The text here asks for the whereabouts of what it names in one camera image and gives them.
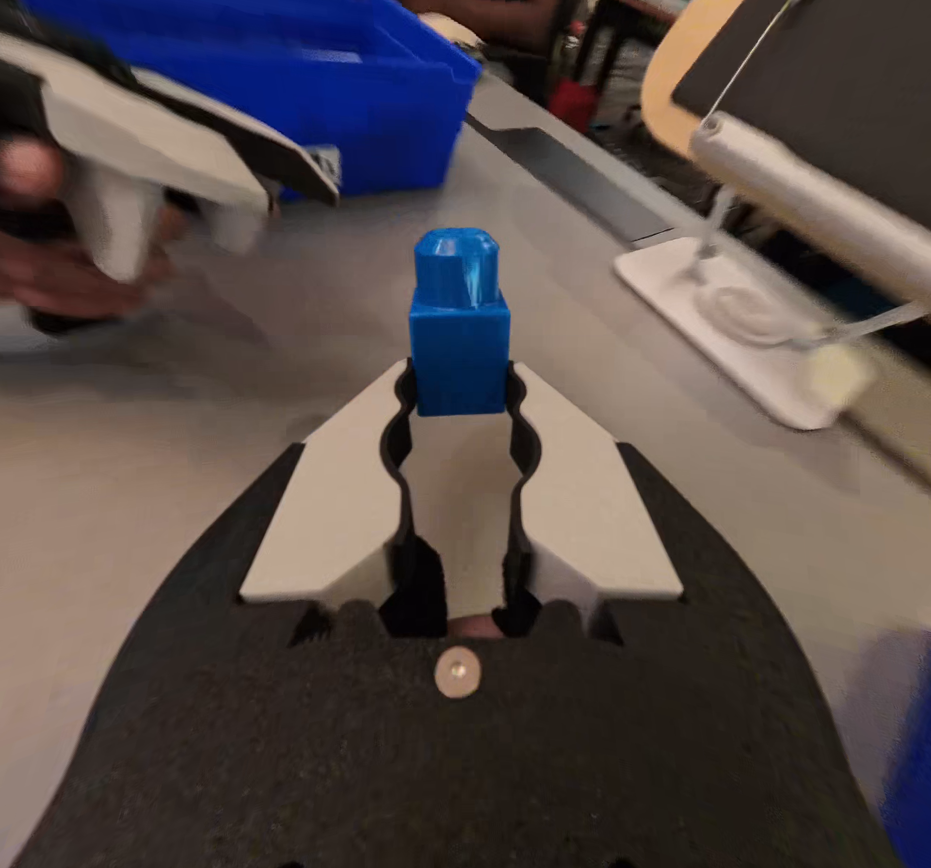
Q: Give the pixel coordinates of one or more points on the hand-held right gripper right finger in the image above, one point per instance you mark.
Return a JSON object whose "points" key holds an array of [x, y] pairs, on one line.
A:
{"points": [[582, 511]]}

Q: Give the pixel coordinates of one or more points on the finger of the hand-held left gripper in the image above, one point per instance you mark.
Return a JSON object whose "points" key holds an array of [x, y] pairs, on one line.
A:
{"points": [[160, 148], [291, 162]]}

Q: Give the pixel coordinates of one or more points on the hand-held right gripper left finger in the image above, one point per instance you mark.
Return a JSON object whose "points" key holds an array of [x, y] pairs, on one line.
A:
{"points": [[327, 511]]}

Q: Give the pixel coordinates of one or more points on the blue plastic bin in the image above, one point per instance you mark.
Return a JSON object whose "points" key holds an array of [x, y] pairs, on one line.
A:
{"points": [[378, 119], [909, 773]]}

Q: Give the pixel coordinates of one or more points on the blue toy block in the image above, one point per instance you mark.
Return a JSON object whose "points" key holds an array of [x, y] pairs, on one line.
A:
{"points": [[458, 359]]}

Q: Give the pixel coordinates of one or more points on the person's left hand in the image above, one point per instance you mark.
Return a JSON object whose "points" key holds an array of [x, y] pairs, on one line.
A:
{"points": [[58, 290]]}

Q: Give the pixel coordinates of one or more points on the red bag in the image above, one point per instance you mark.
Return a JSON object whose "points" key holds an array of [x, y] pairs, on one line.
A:
{"points": [[574, 101]]}

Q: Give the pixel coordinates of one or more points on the wooden book stand white base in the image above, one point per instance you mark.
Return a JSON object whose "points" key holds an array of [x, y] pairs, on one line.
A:
{"points": [[800, 184]]}

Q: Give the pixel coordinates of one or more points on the black sheet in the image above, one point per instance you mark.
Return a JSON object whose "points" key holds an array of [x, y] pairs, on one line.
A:
{"points": [[873, 46]]}

